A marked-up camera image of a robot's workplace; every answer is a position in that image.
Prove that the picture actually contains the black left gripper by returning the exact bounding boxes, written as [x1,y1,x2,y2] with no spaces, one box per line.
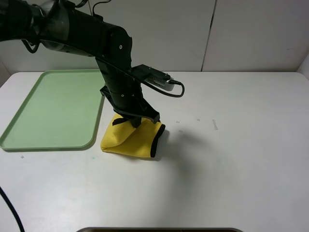
[100,86,160,128]

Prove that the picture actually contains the yellow towel with black trim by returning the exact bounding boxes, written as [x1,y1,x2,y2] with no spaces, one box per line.
[100,114,165,159]

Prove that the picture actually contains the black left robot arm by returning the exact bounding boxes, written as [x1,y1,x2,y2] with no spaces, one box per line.
[0,0,160,128]

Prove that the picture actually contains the light green plastic tray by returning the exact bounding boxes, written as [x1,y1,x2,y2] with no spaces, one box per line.
[0,70,105,151]

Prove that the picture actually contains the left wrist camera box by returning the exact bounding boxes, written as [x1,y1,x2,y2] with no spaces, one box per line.
[131,64,174,91]

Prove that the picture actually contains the black left camera cable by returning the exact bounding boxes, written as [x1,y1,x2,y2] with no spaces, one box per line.
[0,79,185,232]

